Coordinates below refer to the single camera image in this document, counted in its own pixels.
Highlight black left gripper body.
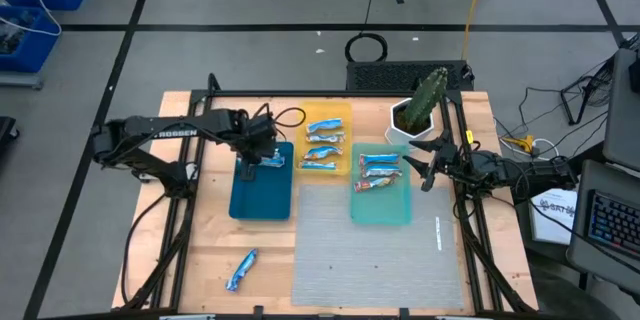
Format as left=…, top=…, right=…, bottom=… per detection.
left=234, top=112, right=279, bottom=161

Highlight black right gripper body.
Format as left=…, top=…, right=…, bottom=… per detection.
left=435, top=145, right=476, bottom=185

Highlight blue and white granola bar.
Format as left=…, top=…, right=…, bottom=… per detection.
left=305, top=117, right=345, bottom=134
left=299, top=160, right=339, bottom=171

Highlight blue and silver granola bar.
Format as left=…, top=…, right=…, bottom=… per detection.
left=360, top=163, right=404, bottom=179

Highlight blue and orange granola bar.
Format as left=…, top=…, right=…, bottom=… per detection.
left=303, top=145, right=345, bottom=161

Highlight blue granola bar red ends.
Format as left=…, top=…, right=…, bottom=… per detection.
left=358, top=153, right=401, bottom=167

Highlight multicolour granola bar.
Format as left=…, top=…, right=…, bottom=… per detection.
left=353, top=176, right=396, bottom=194

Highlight dark blue plastic bin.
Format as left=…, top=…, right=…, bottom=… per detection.
left=228, top=138, right=296, bottom=221

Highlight white plant pot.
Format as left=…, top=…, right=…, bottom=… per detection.
left=384, top=98, right=435, bottom=152

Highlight green cactus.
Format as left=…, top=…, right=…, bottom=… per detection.
left=402, top=66, right=450, bottom=134

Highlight teal translucent plastic bin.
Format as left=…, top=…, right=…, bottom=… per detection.
left=349, top=142, right=413, bottom=226

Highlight yellow translucent plastic bin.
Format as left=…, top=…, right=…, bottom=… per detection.
left=294, top=101, right=354, bottom=177

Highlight yellow power plug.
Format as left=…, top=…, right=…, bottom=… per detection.
left=499, top=134, right=537, bottom=156

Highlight black perforated computer case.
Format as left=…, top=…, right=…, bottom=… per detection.
left=346, top=59, right=475, bottom=92

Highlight white printed paper sheet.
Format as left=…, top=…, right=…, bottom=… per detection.
left=529, top=188, right=579, bottom=246

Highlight grey woven placemat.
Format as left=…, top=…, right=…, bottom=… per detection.
left=291, top=183, right=465, bottom=310

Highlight black desk beam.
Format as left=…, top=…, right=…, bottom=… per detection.
left=574, top=142, right=609, bottom=171

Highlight grey keyboard tray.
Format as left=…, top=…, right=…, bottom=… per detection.
left=566, top=159, right=640, bottom=292

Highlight black keyboard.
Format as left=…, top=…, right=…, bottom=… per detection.
left=587, top=190, right=640, bottom=261

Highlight person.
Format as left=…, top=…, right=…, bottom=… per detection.
left=529, top=259, right=609, bottom=320

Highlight black metal table frame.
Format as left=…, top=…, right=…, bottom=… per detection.
left=119, top=72, right=540, bottom=320

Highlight coiled black floor cable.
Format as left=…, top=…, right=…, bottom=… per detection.
left=344, top=0, right=390, bottom=64

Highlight yellow floor cable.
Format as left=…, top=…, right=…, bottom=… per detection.
left=462, top=0, right=494, bottom=61

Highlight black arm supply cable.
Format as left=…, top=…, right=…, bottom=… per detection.
left=121, top=192, right=169, bottom=306

